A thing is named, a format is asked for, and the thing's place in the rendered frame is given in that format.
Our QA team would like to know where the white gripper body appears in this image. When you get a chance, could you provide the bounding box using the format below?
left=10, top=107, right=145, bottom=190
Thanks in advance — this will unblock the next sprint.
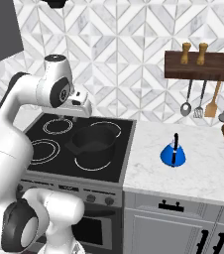
left=40, top=99, right=94, bottom=119

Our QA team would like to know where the steel stove with black hob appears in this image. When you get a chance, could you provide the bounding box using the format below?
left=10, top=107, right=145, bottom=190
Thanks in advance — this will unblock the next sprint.
left=16, top=113, right=139, bottom=254

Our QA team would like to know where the black cooking pot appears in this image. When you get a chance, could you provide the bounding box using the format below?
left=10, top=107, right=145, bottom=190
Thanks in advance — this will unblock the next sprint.
left=64, top=124, right=119, bottom=157

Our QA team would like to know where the grey drawer front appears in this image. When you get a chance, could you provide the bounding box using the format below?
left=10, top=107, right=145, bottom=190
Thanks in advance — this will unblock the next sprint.
left=123, top=190, right=224, bottom=226

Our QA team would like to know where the hanging steel spoon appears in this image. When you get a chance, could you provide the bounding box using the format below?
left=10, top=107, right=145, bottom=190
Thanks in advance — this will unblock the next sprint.
left=179, top=78, right=194, bottom=118

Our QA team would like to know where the black range hood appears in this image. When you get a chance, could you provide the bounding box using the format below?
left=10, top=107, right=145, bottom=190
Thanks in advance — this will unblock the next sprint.
left=40, top=0, right=68, bottom=10

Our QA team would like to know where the black glass oven door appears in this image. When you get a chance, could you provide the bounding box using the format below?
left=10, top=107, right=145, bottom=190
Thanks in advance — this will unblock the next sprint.
left=71, top=205, right=124, bottom=254

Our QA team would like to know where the hanging steel slotted spatula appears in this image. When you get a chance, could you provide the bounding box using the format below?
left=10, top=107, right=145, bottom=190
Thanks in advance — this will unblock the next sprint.
left=192, top=79, right=208, bottom=120

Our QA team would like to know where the wooden pepper mill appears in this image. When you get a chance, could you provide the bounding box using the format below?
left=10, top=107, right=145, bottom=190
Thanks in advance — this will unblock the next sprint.
left=179, top=42, right=192, bottom=65
left=196, top=42, right=209, bottom=65

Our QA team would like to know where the hanging wooden spatula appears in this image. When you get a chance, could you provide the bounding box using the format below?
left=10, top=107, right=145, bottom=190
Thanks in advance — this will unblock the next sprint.
left=203, top=80, right=223, bottom=119

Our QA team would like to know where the steel oven door handle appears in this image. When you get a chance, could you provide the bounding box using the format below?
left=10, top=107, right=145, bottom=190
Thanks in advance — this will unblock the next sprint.
left=83, top=209, right=117, bottom=218

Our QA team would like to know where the blue kettle with black handle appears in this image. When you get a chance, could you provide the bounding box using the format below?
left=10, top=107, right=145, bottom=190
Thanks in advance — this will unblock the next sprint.
left=160, top=132, right=187, bottom=169

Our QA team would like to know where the dark grey wall cupboard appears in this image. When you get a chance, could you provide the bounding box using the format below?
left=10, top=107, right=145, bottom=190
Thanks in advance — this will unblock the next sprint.
left=0, top=0, right=25, bottom=68

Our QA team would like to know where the black drawer handle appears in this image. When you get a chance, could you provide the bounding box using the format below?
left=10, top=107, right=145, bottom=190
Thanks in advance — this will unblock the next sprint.
left=158, top=199, right=185, bottom=213

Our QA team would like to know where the dark wooden wall shelf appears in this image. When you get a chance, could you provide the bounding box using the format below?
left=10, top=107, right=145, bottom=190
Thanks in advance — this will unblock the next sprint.
left=164, top=50, right=224, bottom=83

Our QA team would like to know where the black cupboard door handle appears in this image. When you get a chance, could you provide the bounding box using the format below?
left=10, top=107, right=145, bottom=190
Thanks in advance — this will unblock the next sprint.
left=215, top=232, right=224, bottom=254
left=198, top=229, right=210, bottom=254

